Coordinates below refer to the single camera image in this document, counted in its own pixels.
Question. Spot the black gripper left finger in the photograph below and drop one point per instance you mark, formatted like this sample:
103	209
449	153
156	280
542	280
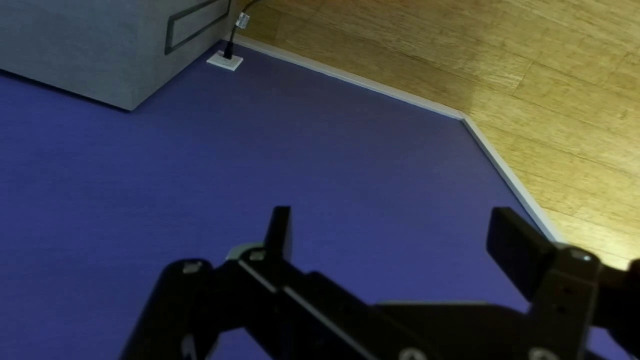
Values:
186	301

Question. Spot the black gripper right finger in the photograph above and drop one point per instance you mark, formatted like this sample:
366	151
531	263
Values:
561	286

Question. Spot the gray concrete-look desk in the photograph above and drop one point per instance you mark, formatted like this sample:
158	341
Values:
86	47

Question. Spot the white wall outlet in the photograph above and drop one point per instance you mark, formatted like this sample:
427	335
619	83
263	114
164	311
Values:
223	62

